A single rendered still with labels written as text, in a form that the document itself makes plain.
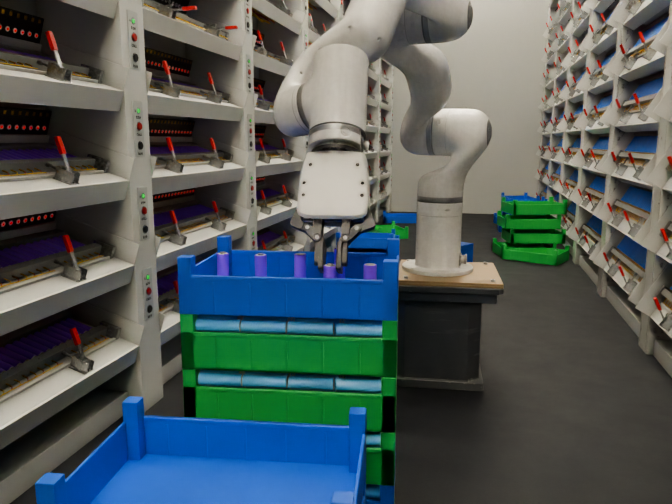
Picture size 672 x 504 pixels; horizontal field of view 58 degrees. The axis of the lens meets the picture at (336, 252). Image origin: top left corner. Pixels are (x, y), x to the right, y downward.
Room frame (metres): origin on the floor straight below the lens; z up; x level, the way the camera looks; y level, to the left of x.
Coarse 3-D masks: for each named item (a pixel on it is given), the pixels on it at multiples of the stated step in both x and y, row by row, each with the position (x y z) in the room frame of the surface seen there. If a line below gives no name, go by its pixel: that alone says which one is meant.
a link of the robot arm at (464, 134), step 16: (448, 112) 1.57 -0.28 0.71; (464, 112) 1.56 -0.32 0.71; (480, 112) 1.56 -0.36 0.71; (432, 128) 1.56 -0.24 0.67; (448, 128) 1.55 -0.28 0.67; (464, 128) 1.53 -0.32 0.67; (480, 128) 1.53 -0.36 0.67; (432, 144) 1.57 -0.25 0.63; (448, 144) 1.56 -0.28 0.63; (464, 144) 1.53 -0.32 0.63; (480, 144) 1.53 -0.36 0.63; (464, 160) 1.54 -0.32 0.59; (432, 176) 1.57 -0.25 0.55; (448, 176) 1.55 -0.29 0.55; (464, 176) 1.58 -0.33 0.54; (432, 192) 1.56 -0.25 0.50; (448, 192) 1.56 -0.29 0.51
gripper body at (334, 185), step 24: (336, 144) 0.86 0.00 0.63; (312, 168) 0.87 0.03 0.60; (336, 168) 0.86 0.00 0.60; (360, 168) 0.86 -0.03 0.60; (312, 192) 0.85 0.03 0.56; (336, 192) 0.85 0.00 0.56; (360, 192) 0.85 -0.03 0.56; (312, 216) 0.84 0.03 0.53; (336, 216) 0.84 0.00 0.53; (360, 216) 0.84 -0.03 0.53
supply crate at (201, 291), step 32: (192, 256) 0.82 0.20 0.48; (288, 256) 0.99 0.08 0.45; (352, 256) 0.98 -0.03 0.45; (384, 256) 0.97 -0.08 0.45; (192, 288) 0.81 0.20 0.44; (224, 288) 0.80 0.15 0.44; (256, 288) 0.80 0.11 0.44; (288, 288) 0.79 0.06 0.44; (320, 288) 0.79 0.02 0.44; (352, 288) 0.78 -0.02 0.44; (384, 288) 0.78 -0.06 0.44
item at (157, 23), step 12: (144, 12) 1.46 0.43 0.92; (156, 12) 1.50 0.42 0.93; (180, 12) 1.99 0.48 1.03; (144, 24) 1.47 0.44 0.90; (156, 24) 1.52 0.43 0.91; (168, 24) 1.57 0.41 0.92; (180, 24) 1.62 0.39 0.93; (216, 24) 2.05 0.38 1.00; (168, 36) 1.58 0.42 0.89; (180, 36) 1.64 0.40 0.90; (192, 36) 1.70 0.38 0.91; (204, 36) 1.76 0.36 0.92; (216, 36) 1.84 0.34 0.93; (228, 36) 2.03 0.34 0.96; (240, 36) 2.03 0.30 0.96; (204, 48) 1.78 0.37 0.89; (216, 48) 1.86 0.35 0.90; (228, 48) 1.94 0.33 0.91; (240, 48) 2.02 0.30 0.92
